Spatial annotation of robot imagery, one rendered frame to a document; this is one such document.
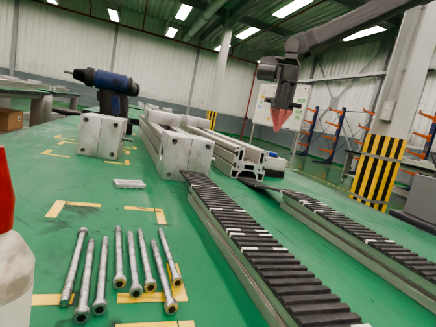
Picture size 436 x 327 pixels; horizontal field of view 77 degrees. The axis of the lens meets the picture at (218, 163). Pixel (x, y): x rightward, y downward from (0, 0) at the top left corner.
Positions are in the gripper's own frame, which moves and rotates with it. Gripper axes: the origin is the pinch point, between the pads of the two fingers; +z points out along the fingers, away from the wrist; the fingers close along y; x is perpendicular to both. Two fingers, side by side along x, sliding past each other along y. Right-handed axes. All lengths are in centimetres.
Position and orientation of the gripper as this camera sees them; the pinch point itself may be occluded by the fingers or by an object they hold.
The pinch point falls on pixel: (276, 130)
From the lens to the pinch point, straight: 89.7
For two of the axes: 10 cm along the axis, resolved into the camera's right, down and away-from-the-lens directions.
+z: -2.0, 9.6, 1.7
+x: 3.0, 2.3, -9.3
